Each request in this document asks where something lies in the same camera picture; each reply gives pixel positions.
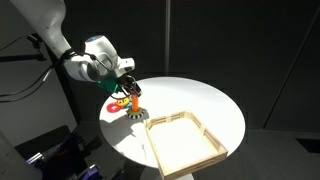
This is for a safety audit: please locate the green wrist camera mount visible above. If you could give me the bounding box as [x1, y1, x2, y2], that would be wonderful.
[96, 77, 121, 95]

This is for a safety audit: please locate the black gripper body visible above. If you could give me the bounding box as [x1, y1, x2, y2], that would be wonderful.
[115, 74, 140, 96]

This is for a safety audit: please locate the white table pedestal base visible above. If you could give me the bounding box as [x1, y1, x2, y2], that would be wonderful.
[139, 165, 195, 180]

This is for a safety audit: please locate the yellow orange ring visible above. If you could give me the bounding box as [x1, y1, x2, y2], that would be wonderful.
[115, 97, 131, 108]

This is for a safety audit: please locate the red ring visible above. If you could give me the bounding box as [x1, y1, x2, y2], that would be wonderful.
[106, 102, 123, 114]

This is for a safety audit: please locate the wooden tray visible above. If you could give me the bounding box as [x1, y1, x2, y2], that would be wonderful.
[143, 110, 230, 180]

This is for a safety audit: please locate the orange stand with striped base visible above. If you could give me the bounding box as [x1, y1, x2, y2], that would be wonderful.
[126, 94, 145, 120]

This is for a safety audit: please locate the black and blue equipment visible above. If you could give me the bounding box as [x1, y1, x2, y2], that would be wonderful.
[25, 132, 103, 180]

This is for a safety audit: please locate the black cable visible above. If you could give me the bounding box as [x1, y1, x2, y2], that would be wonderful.
[0, 63, 55, 103]

